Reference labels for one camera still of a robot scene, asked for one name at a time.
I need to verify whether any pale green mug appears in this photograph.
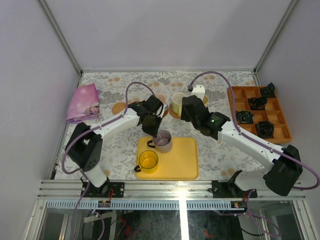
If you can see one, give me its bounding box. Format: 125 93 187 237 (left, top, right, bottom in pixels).
202 95 209 108

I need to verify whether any brown wooden coaster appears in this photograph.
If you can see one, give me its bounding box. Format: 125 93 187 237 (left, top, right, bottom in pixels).
160 107 169 118

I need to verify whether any pink cup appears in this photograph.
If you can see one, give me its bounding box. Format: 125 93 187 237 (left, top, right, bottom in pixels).
155 93 166 106

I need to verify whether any white mug green handle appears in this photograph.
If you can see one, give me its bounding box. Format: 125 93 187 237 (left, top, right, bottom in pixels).
171 92 187 116

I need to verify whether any woven rattan coaster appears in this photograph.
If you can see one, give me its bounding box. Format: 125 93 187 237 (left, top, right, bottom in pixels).
169 104 182 119

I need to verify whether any purple mug black handle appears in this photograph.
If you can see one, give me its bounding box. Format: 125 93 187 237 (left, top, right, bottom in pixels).
147 130 173 153

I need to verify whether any yellow mug black handle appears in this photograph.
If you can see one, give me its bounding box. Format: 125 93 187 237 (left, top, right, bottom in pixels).
134 150 159 174

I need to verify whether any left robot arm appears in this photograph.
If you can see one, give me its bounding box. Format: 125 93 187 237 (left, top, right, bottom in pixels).
65 95 165 198

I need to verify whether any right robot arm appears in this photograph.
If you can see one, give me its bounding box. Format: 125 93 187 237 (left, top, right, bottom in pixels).
181 95 303 198

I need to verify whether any light tan round coaster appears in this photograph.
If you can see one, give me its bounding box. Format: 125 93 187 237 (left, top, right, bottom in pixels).
112 102 126 115

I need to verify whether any yellow plastic tray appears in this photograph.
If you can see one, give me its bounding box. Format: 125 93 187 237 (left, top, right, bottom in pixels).
135 137 199 181

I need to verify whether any black coiled item middle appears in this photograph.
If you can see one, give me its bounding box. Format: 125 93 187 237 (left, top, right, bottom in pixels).
248 96 268 111

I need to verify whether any orange compartment organizer tray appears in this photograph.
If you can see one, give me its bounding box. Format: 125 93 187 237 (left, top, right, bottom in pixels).
227 86 292 144

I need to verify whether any purple folded cloth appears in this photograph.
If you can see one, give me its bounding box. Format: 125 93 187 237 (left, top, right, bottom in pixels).
66 83 100 123

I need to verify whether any black coiled item bottom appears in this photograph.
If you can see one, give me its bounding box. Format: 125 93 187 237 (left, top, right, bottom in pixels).
255 121 275 139

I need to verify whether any black coiled item top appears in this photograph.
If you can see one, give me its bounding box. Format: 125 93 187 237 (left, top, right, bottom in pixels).
260 82 276 98

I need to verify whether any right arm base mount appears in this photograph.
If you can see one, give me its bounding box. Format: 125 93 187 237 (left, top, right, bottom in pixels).
211 180 250 199

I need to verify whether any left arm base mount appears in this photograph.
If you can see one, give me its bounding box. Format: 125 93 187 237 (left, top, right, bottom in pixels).
84 182 125 199

